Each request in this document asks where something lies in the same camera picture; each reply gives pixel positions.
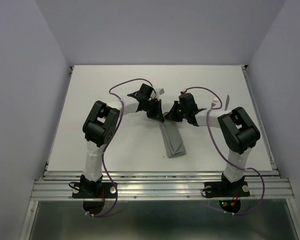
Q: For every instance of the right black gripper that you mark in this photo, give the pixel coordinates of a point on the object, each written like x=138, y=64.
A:
x=171, y=115

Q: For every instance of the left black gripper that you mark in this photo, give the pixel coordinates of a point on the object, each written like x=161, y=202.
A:
x=158, y=112

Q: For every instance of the grey cloth napkin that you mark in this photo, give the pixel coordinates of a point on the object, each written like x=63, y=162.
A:
x=172, y=139

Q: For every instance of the silver fork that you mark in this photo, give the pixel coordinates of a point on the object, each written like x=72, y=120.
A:
x=214, y=103

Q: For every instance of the silver knife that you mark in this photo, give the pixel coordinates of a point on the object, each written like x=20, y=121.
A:
x=227, y=102

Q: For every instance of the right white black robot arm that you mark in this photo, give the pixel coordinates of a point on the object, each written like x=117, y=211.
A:
x=240, y=135

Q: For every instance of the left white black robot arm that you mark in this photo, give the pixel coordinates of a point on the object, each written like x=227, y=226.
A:
x=102, y=123

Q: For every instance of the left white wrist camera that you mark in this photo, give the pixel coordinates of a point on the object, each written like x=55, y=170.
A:
x=159, y=91

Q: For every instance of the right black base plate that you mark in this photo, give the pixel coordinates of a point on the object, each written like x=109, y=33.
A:
x=222, y=189

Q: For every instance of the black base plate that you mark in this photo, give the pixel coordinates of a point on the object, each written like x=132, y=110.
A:
x=222, y=189
x=105, y=190

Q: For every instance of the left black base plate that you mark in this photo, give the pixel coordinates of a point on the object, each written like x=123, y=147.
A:
x=105, y=190

